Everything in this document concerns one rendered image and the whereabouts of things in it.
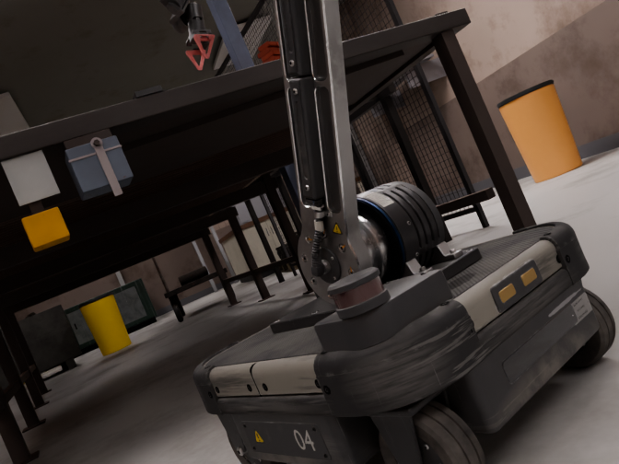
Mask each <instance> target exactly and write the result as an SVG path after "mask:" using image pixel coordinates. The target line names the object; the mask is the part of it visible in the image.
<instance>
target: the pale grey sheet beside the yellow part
mask: <svg viewBox="0 0 619 464"><path fill-rule="evenodd" d="M1 164H2V167H3V169H4V171H5V174H6V176H7V178H8V181H9V183H10V185H11V188H12V190H13V192H14V194H15V196H16V198H17V200H18V204H19V206H22V205H25V204H28V203H33V202H36V201H38V200H41V199H44V198H47V197H50V196H53V195H55V194H58V193H60V191H59V188H58V186H57V184H56V182H55V179H54V177H53V174H52V172H51V170H50V167H49V165H48V163H47V161H46V158H45V156H44V154H43V152H42V150H39V151H36V152H33V153H29V154H26V155H23V156H20V157H14V158H11V159H8V160H5V161H2V162H1Z"/></svg>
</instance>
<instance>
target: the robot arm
mask: <svg viewBox="0 0 619 464"><path fill-rule="evenodd" d="M189 1H190V0H159V2H160V3H161V4H162V5H163V6H164V7H166V8H167V9H168V11H169V12H170V13H172V16H171V18H170V20H169V23H170V24H171V25H172V27H173V28H174V29H175V30H176V31H177V32H178V33H180V34H183V33H185V32H186V31H187V30H189V34H190V35H189V37H188V40H187V41H186V46H192V44H197V46H198V47H199V49H192V50H191V51H186V55H187V56H188V57H189V58H190V60H191V61H192V62H193V64H194V65H195V67H196V68H197V70H203V65H204V59H209V57H210V53H211V49H212V46H213V42H214V38H215V35H211V34H212V32H211V29H205V25H204V16H203V11H202V6H201V5H200V4H198V3H196V2H194V3H190V4H189ZM208 44H209V46H208ZM207 46H208V51H207V53H205V49H206V48H207ZM193 55H201V62H200V66H199V65H198V64H197V62H196V61H195V60H194V58H193Z"/></svg>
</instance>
